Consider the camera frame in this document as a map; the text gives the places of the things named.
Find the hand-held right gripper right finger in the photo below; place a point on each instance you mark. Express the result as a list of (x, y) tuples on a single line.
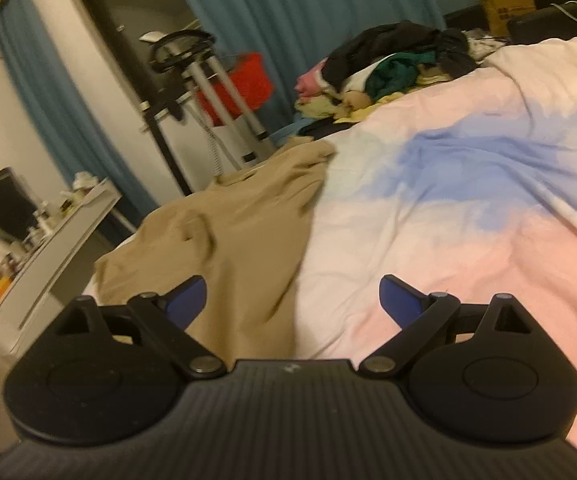
[(401, 300)]

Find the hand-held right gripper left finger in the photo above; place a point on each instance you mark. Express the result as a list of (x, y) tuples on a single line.
[(188, 300)]

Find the tan printed t-shirt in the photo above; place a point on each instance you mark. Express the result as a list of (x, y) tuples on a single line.
[(238, 240)]

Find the pile of mixed clothes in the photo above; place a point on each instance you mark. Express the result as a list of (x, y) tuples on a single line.
[(393, 40)]

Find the pastel tie-dye bed blanket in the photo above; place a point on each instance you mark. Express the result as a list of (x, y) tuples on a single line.
[(443, 210)]

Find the white dressing table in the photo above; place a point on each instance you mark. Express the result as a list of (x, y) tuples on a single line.
[(63, 240)]

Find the tissue box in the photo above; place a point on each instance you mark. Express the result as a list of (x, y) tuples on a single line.
[(86, 180)]

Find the group of cosmetic bottles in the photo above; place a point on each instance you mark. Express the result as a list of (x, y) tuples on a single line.
[(43, 220)]

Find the black bag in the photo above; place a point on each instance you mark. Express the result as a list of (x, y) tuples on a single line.
[(323, 129)]

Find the blue cloth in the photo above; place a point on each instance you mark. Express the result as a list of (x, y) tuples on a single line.
[(286, 132)]

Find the wavy black-framed mirror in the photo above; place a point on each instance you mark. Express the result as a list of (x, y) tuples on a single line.
[(6, 205)]

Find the garment steamer on stand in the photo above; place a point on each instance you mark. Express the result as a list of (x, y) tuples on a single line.
[(218, 95)]

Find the red cloth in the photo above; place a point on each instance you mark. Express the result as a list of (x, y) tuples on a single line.
[(248, 80)]

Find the narrow blue curtain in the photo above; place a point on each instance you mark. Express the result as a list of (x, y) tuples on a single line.
[(53, 110)]

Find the dark window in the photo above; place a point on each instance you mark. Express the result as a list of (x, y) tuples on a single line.
[(113, 0)]

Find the brown paper bag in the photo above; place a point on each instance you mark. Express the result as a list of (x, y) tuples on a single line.
[(506, 7)]

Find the wide blue curtain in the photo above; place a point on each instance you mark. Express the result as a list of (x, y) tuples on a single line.
[(293, 5)]

